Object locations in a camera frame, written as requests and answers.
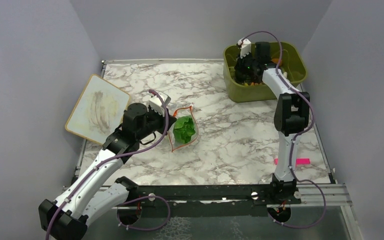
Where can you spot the small whiteboard wooden frame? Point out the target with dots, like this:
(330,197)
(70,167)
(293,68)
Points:
(98,111)

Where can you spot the green plastic bin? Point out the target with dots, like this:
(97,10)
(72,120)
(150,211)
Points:
(267,86)

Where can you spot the clear zip bag orange zipper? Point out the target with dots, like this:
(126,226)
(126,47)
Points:
(183,111)

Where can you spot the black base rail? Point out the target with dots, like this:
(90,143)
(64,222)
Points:
(194,201)

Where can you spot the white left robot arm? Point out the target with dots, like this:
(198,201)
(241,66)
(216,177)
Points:
(68,216)

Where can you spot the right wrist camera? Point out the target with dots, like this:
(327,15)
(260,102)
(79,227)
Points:
(245,46)

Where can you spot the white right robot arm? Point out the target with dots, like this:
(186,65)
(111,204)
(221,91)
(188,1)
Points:
(291,117)

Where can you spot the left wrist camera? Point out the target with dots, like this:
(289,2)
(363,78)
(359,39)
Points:
(156,105)

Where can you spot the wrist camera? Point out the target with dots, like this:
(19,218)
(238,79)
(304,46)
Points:
(156,105)
(245,46)

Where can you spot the orange toy fruit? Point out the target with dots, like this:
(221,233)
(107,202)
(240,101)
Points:
(277,61)

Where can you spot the green toy lettuce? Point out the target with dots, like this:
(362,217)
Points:
(184,129)

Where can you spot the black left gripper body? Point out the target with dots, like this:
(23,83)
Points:
(152,125)

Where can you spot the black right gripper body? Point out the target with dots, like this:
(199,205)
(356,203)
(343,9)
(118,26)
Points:
(246,64)

